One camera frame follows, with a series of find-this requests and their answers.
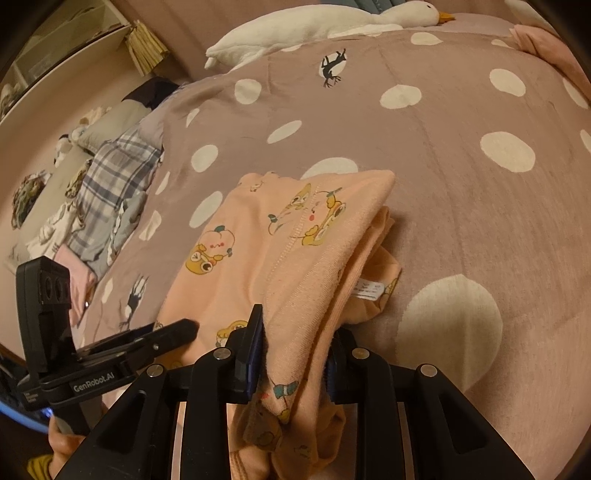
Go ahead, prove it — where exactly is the peach printed small garment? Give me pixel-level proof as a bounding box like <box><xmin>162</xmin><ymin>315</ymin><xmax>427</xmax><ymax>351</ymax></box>
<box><xmin>156</xmin><ymin>170</ymin><xmax>403</xmax><ymax>480</ymax></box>

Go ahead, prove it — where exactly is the mauve polka dot blanket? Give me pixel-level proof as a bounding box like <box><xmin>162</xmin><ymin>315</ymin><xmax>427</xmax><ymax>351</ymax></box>
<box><xmin>69</xmin><ymin>18</ymin><xmax>591</xmax><ymax>480</ymax></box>

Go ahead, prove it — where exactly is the pink folded cloth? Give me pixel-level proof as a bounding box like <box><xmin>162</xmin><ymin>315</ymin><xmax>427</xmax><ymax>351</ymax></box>
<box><xmin>510</xmin><ymin>23</ymin><xmax>591</xmax><ymax>86</ymax></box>

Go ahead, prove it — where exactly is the teal pillow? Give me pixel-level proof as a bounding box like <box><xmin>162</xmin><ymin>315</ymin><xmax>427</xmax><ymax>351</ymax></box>
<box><xmin>331</xmin><ymin>0</ymin><xmax>403</xmax><ymax>14</ymax></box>

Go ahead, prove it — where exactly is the dark cloth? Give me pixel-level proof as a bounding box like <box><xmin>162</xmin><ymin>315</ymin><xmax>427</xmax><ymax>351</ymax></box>
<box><xmin>122</xmin><ymin>76</ymin><xmax>193</xmax><ymax>112</ymax></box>

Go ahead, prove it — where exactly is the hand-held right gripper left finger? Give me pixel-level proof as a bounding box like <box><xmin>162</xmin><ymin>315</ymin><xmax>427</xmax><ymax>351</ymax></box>
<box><xmin>62</xmin><ymin>304</ymin><xmax>269</xmax><ymax>480</ymax></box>

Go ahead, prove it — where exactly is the white goose plush toy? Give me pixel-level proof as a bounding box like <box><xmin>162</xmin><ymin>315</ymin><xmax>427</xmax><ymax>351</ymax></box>
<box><xmin>204</xmin><ymin>0</ymin><xmax>456</xmax><ymax>70</ymax></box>

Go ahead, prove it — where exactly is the grey green pillow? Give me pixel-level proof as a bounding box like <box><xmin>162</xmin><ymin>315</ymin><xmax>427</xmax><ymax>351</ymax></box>
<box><xmin>78</xmin><ymin>99</ymin><xmax>154</xmax><ymax>151</ymax></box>

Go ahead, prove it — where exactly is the light pink cloth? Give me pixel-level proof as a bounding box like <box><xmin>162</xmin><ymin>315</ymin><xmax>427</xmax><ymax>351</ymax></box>
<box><xmin>53</xmin><ymin>244</ymin><xmax>99</xmax><ymax>298</ymax></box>

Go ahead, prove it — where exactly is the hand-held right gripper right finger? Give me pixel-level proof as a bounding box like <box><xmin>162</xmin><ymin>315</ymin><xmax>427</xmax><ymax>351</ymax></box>
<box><xmin>323</xmin><ymin>331</ymin><xmax>533</xmax><ymax>480</ymax></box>

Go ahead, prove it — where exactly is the white shelf unit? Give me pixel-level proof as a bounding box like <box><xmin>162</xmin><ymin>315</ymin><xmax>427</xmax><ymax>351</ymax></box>
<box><xmin>0</xmin><ymin>0</ymin><xmax>136</xmax><ymax>121</ymax></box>

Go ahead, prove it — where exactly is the person's left hand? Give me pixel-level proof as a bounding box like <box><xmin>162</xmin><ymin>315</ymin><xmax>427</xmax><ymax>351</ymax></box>
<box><xmin>48</xmin><ymin>415</ymin><xmax>89</xmax><ymax>480</ymax></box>

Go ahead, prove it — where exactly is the floral patterned cloth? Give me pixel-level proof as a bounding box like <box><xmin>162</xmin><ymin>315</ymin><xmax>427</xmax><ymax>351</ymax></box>
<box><xmin>11</xmin><ymin>172</ymin><xmax>52</xmax><ymax>228</ymax></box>

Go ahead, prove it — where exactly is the blue plaid cloth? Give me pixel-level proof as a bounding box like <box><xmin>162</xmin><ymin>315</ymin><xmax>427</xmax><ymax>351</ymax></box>
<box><xmin>69</xmin><ymin>129</ymin><xmax>165</xmax><ymax>278</ymax></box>

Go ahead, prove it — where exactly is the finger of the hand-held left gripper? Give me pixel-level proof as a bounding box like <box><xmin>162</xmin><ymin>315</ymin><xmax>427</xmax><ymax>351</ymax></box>
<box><xmin>75</xmin><ymin>318</ymin><xmax>200</xmax><ymax>366</ymax></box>

